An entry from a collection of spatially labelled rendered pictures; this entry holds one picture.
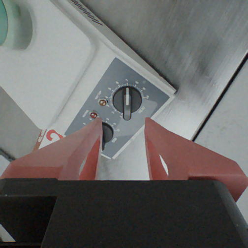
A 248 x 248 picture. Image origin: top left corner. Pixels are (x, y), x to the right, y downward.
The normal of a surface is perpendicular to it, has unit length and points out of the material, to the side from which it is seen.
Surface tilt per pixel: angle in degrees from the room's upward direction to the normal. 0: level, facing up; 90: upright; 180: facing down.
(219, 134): 0
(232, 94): 0
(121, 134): 30
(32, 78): 0
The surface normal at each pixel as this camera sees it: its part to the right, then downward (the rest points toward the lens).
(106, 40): -0.41, 0.25
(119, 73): -0.01, 0.57
